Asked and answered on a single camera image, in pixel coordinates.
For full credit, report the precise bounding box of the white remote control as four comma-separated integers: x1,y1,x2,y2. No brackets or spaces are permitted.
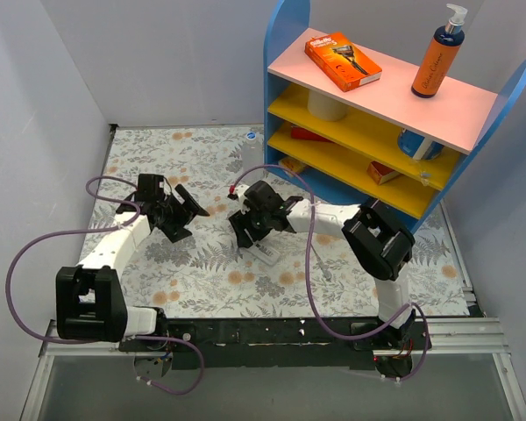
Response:
246,241,281,267

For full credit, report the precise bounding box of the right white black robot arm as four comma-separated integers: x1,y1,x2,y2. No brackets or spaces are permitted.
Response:
228,181,416,349

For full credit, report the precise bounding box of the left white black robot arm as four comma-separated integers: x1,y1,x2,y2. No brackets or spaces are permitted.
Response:
55,182,209,351

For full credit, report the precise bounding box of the floral patterned table mat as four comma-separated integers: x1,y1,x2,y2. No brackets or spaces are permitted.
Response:
63,125,473,319

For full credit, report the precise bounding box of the white orange small box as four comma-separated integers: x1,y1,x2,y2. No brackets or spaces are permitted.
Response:
278,156,308,178

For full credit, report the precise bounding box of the clear plastic water bottle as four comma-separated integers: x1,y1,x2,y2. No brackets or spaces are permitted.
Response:
241,132,264,185

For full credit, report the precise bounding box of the red flat box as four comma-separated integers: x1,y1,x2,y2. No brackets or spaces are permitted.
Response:
290,125,331,142

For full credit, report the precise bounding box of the blue shelf with coloured boards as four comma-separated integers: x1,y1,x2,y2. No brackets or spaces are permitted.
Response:
263,1,526,231

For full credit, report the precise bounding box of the white paper roll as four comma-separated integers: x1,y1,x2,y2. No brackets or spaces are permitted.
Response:
307,90,347,122

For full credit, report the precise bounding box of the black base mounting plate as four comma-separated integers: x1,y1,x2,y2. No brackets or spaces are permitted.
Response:
119,317,431,376

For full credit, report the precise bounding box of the orange razor box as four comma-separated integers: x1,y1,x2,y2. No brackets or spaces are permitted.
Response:
304,32,382,92

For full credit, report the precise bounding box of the orange pump lotion bottle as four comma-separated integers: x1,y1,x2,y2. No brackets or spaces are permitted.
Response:
411,4,468,98

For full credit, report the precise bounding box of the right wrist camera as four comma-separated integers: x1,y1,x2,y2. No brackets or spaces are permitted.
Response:
227,183,250,214

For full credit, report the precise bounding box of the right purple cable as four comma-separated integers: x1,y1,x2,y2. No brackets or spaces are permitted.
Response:
234,164,433,382

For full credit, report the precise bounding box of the aluminium frame rail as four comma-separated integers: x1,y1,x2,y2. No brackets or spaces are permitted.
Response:
22,317,526,420

